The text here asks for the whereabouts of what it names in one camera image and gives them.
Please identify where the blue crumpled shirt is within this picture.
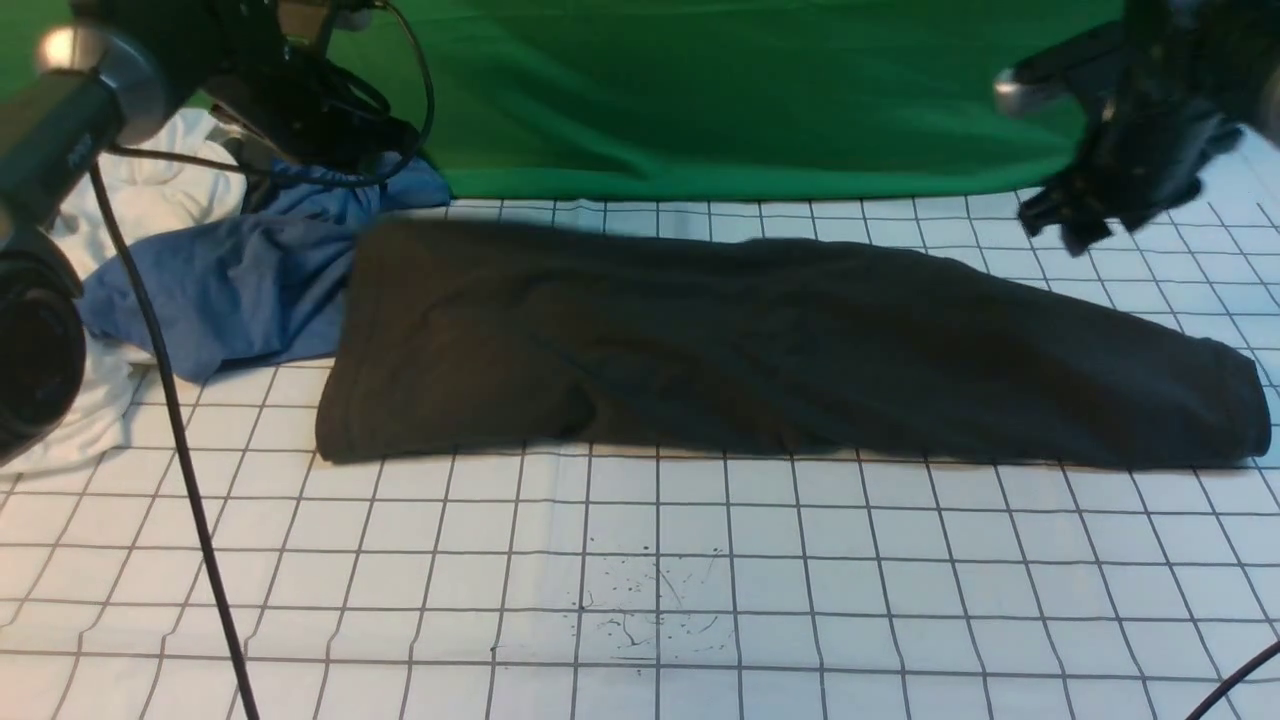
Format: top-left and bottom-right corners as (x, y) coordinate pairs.
(101, 155), (452, 383)

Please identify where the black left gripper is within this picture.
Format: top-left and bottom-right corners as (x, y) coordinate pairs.
(205, 1), (421, 173)

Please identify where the white crumpled shirt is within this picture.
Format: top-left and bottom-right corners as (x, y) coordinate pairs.
(3, 109), (268, 475)

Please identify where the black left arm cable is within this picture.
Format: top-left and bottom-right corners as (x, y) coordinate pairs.
(88, 0), (436, 720)

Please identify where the dark gray long-sleeved shirt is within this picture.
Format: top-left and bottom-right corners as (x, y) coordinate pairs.
(315, 218), (1272, 470)

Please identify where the green backdrop cloth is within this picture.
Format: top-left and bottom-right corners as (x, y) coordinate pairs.
(0, 0), (1132, 202)

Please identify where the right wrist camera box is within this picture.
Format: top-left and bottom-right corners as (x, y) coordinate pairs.
(993, 20), (1125, 117)

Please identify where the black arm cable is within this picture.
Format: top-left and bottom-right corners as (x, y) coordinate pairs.
(88, 0), (436, 720)
(1185, 641), (1280, 720)

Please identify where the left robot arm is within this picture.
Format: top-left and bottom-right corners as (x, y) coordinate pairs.
(1, 1), (436, 462)

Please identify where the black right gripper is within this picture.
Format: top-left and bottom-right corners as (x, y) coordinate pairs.
(1018, 1), (1279, 256)

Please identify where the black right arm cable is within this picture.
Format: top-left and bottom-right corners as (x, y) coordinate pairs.
(1185, 641), (1280, 720)

